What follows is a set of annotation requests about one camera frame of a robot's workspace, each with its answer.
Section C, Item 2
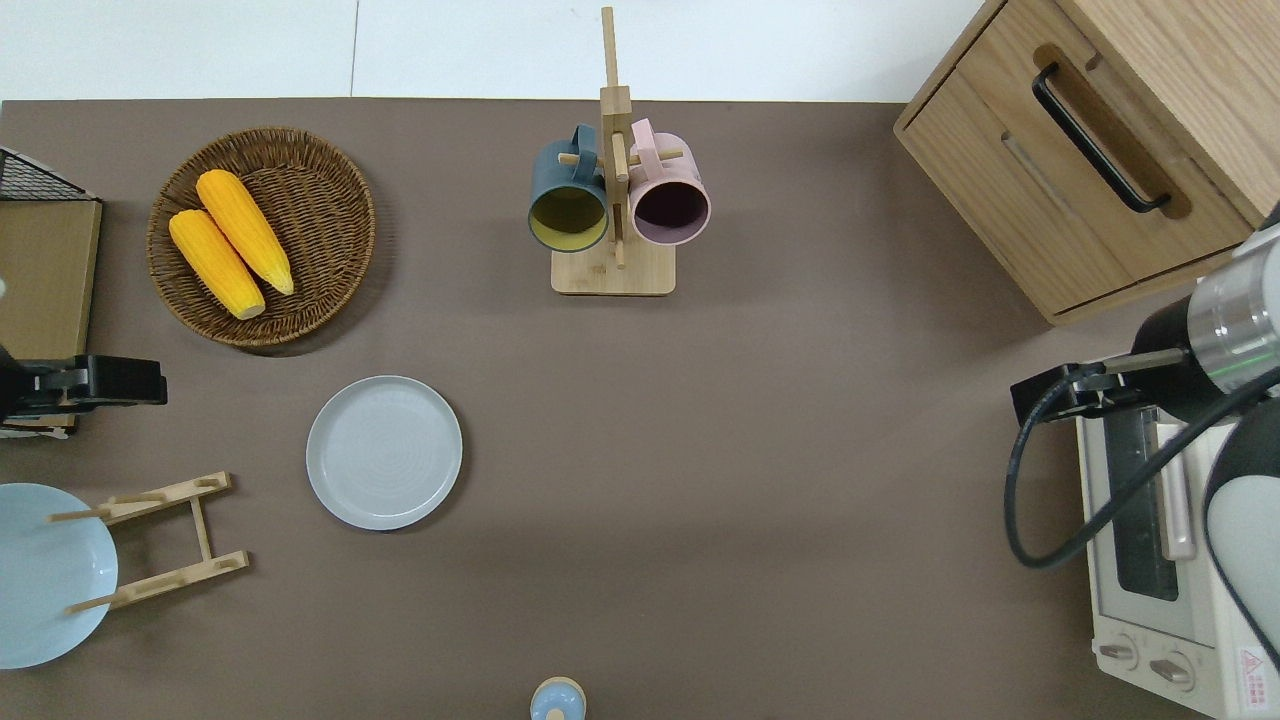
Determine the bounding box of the brown wooden board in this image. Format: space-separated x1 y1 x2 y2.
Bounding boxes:
0 198 104 361

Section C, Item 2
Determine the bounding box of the gray round plate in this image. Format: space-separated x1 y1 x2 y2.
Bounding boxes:
306 375 464 532

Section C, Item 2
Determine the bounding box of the white toaster oven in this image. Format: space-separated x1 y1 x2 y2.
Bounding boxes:
1075 405 1280 720

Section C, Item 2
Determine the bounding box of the yellow corn cob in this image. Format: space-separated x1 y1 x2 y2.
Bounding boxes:
168 209 267 321
196 169 296 296

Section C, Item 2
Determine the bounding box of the black wire basket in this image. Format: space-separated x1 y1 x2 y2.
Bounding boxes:
0 147 98 202

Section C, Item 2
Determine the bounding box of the light blue round plate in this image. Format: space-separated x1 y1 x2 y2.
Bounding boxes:
0 483 119 670

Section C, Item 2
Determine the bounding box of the small wooden block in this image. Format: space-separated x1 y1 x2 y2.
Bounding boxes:
551 7 686 296

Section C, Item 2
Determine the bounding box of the wooden drawer cabinet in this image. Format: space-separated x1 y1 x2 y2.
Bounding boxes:
893 0 1280 326

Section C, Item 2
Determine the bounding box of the brown table mat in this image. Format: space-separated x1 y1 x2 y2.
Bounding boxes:
0 97 1280 720

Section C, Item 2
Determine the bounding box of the bamboo plate rack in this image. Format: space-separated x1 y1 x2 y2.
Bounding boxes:
48 471 251 615

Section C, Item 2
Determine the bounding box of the black drawer handle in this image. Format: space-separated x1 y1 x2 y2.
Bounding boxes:
1032 63 1173 214

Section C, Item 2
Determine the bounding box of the pink mug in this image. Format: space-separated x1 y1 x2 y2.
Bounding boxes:
628 118 712 247

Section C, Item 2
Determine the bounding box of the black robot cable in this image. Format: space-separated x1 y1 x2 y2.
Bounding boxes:
1005 362 1280 571

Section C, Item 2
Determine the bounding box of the dark teal mug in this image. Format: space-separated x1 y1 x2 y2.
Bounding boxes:
528 124 610 253

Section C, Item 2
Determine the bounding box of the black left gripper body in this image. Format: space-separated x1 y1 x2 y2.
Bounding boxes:
5 354 169 421

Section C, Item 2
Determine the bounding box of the brown wicker basket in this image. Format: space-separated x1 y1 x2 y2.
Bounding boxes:
147 127 377 348

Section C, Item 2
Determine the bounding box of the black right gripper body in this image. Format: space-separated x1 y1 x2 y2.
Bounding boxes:
1010 362 1136 427

